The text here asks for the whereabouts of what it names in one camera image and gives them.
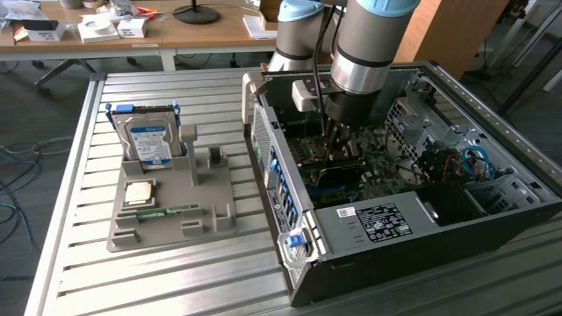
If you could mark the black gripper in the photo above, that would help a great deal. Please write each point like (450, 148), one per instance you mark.
(352, 108)

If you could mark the black nvidia graphics card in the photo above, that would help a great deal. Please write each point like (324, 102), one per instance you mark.
(342, 174)

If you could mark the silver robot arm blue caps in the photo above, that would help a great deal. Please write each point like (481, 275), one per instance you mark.
(360, 49)

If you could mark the metal CPU socket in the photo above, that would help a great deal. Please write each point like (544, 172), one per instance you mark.
(314, 148)

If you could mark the silver perforated drive cage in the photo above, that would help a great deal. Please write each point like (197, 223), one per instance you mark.
(417, 131)

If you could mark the green motherboard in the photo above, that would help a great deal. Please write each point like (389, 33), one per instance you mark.
(386, 164)

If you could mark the blue expansion slot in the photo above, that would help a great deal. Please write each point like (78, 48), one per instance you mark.
(328, 191)

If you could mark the white booklet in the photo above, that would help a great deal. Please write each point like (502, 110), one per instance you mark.
(257, 29)

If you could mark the wooden cabinet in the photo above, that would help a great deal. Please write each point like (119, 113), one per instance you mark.
(461, 33)

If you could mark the brown cardboard box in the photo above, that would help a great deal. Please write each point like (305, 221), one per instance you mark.
(268, 11)

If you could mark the grey power supply unit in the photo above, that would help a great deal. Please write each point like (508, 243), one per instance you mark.
(334, 230)

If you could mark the wooden desk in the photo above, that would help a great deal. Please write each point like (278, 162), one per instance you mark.
(198, 36)

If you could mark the blue case latch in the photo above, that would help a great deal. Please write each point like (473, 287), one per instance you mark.
(296, 239)

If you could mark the silver disk bay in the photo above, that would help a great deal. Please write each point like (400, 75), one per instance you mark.
(505, 194)

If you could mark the black round lamp base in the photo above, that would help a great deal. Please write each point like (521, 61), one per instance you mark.
(197, 14)

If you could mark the hard disk in blue caddy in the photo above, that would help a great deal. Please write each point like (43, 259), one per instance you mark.
(150, 141)

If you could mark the black open PC case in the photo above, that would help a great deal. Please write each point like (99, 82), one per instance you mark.
(396, 263)

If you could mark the grey printed parts rack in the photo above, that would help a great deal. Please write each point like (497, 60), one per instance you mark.
(175, 197)

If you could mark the green RAM stick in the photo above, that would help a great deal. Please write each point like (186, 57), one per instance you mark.
(154, 211)

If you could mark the silver CPU chip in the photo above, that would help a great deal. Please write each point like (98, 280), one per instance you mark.
(138, 194)

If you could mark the small white labelled box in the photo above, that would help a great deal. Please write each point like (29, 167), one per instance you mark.
(131, 29)

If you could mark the white box black lid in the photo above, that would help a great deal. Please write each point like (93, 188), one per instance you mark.
(45, 33)

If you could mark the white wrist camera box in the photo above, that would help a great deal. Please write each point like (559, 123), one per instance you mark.
(308, 95)

